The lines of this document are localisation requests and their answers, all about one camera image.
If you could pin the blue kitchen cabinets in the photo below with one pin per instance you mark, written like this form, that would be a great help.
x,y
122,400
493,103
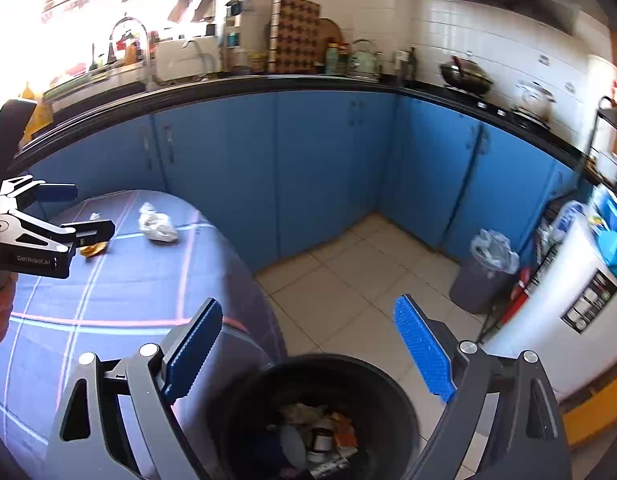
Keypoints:
x,y
313,160

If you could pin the black trash bin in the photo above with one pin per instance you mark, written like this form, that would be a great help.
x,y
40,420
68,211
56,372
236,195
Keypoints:
x,y
388,410

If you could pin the white countertop appliance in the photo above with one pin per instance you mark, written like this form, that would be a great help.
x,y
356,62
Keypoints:
x,y
178,57

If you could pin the yellow plastic base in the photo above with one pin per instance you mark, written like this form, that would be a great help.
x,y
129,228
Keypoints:
x,y
588,415

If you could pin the blue plaid tablecloth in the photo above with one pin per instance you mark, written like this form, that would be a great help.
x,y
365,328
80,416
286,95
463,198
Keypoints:
x,y
113,300

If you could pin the teal jar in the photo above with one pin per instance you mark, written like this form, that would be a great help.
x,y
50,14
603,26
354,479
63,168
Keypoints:
x,y
332,60

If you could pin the crumpled white tissue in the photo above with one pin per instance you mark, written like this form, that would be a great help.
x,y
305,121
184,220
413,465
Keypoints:
x,y
156,225

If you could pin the yellow bag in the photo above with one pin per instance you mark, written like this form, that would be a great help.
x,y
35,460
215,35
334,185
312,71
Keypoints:
x,y
41,117

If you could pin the chrome kitchen faucet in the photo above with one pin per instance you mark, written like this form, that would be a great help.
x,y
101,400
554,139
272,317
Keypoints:
x,y
151,70

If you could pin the checkered cutting board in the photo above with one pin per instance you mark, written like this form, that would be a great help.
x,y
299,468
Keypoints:
x,y
296,30

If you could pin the black kitchen countertop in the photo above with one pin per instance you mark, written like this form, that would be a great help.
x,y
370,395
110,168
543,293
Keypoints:
x,y
313,82

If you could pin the black wok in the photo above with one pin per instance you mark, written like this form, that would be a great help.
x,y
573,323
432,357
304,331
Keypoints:
x,y
466,79

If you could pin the brown medicine bottle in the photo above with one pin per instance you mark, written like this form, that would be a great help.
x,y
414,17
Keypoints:
x,y
319,444

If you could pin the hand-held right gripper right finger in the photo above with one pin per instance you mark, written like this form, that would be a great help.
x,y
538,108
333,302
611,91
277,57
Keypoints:
x,y
423,350

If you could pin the black gas stove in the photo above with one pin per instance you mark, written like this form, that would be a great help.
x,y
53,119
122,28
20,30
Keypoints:
x,y
488,105

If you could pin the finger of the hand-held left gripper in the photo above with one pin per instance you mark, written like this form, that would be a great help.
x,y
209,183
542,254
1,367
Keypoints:
x,y
58,191
96,230

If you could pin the round wooden board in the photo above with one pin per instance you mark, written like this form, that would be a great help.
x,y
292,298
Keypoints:
x,y
333,30

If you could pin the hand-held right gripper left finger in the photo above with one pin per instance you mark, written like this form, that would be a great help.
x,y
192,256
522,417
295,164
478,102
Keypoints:
x,y
193,355

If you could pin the blue plastic bags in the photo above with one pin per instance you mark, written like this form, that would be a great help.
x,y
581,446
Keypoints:
x,y
613,215

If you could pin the person's left hand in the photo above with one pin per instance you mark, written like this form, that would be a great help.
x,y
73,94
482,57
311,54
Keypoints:
x,y
1,320

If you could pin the grey bin with plastic bag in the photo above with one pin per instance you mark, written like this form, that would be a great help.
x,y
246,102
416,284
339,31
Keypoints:
x,y
476,285

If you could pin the white washing machine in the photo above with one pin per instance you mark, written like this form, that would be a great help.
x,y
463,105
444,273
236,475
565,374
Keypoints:
x,y
543,340

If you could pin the black shelf rack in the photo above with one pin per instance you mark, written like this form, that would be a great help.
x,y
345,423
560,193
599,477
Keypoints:
x,y
615,117

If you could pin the red canister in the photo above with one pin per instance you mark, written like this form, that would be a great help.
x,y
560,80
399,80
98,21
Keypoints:
x,y
522,285

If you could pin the pale green kettle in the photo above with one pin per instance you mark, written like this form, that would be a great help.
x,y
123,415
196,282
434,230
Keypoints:
x,y
364,62

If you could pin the dark glass bottle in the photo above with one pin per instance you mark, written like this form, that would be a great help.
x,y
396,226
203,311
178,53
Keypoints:
x,y
412,67

